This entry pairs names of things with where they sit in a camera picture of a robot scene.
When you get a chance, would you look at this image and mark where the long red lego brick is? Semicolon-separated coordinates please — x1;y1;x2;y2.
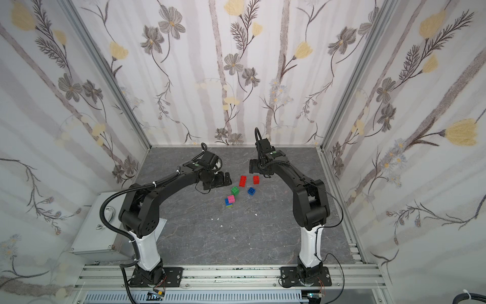
239;176;247;187

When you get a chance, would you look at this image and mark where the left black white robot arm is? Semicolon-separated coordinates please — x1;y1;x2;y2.
119;161;232;287

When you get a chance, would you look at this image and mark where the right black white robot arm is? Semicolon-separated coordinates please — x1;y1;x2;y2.
249;151;330;284

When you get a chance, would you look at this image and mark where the grey metal control box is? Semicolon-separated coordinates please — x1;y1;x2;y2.
70;191;168;255

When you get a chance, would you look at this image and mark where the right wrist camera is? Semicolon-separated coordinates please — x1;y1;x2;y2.
256;138;275;154

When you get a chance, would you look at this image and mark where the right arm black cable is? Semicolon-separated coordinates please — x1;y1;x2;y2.
318;185;346;304

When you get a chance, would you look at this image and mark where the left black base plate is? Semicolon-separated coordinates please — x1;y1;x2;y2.
129;266;184;288

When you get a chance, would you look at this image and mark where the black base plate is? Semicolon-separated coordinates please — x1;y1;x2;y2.
129;266;184;288
279;264;332;288

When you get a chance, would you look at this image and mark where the black corrugated cable conduit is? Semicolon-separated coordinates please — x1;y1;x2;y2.
99;182;153;267

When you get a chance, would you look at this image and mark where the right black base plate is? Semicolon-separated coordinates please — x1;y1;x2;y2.
279;264;332;288

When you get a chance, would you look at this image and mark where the aluminium mounting rail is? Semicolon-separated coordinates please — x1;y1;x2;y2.
73;265;388;292

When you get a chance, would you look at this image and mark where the white slotted cable duct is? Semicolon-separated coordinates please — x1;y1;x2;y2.
80;290;308;303

